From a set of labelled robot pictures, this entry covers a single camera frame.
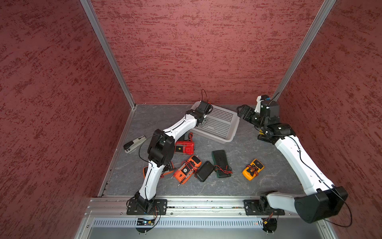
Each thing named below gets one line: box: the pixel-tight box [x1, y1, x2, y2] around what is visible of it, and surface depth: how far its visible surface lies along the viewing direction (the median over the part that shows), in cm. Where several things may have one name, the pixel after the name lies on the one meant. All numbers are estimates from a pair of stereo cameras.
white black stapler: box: [123, 134, 147, 153], surface depth 96 cm
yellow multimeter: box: [241, 158, 265, 181], surface depth 85 cm
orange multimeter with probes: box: [170, 154, 202, 187], surface depth 85 cm
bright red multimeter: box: [174, 140, 195, 155], surface depth 91 cm
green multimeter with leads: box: [211, 149, 233, 179], surface depth 87 cm
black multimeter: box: [193, 160, 215, 183], surface depth 85 cm
